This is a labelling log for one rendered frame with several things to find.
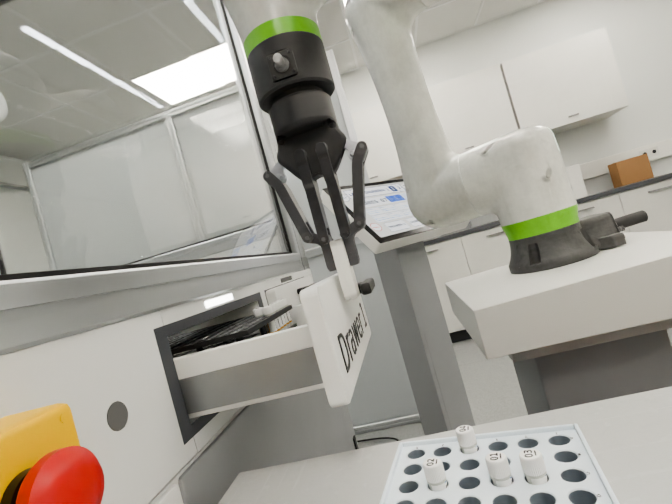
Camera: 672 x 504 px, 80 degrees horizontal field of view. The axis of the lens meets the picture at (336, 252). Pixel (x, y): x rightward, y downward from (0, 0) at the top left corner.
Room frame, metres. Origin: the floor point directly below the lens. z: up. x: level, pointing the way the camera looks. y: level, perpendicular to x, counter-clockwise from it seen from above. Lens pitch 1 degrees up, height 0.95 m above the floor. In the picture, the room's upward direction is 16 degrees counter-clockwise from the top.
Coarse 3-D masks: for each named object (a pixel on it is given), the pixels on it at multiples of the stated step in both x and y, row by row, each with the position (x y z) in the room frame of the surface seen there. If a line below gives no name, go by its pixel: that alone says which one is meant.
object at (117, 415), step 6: (114, 402) 0.31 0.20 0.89; (120, 402) 0.32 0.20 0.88; (114, 408) 0.31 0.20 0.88; (120, 408) 0.31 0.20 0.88; (126, 408) 0.32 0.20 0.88; (108, 414) 0.30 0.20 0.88; (114, 414) 0.31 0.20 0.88; (120, 414) 0.31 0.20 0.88; (126, 414) 0.32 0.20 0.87; (108, 420) 0.30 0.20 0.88; (114, 420) 0.31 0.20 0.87; (120, 420) 0.31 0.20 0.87; (126, 420) 0.32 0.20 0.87; (114, 426) 0.30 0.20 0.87; (120, 426) 0.31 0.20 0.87
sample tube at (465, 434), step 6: (462, 426) 0.28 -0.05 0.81; (468, 426) 0.28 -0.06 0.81; (456, 432) 0.28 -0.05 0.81; (462, 432) 0.27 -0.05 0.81; (468, 432) 0.27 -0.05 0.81; (462, 438) 0.27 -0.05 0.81; (468, 438) 0.27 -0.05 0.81; (474, 438) 0.28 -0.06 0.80; (462, 444) 0.28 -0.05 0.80; (468, 444) 0.27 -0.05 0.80; (474, 444) 0.27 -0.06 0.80; (462, 450) 0.28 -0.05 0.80; (468, 450) 0.27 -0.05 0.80; (474, 450) 0.27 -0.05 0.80
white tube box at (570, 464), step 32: (416, 448) 0.30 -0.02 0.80; (448, 448) 0.29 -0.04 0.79; (480, 448) 0.28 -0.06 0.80; (512, 448) 0.27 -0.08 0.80; (544, 448) 0.26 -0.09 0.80; (576, 448) 0.25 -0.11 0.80; (416, 480) 0.26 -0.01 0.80; (448, 480) 0.25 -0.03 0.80; (480, 480) 0.24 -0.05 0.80; (512, 480) 0.24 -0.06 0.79; (576, 480) 0.23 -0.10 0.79
